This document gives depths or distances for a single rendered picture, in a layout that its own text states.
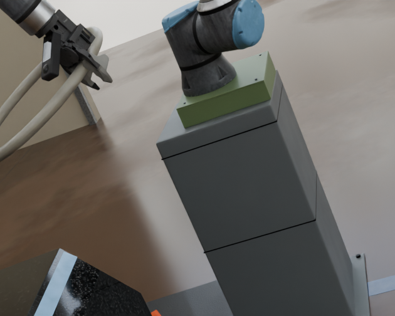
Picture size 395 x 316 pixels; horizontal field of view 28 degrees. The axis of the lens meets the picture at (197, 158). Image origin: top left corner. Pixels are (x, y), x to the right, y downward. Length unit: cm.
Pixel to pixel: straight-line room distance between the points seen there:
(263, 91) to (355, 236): 105
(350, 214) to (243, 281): 93
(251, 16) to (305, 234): 74
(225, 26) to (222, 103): 26
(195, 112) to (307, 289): 72
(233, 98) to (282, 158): 25
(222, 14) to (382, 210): 140
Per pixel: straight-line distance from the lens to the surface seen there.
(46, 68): 192
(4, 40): 705
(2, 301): 197
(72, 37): 195
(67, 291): 195
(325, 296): 275
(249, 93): 250
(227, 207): 261
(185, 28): 253
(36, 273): 202
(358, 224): 343
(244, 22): 241
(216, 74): 257
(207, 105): 253
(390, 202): 352
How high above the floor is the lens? 155
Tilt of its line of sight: 18 degrees down
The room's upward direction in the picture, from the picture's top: 24 degrees counter-clockwise
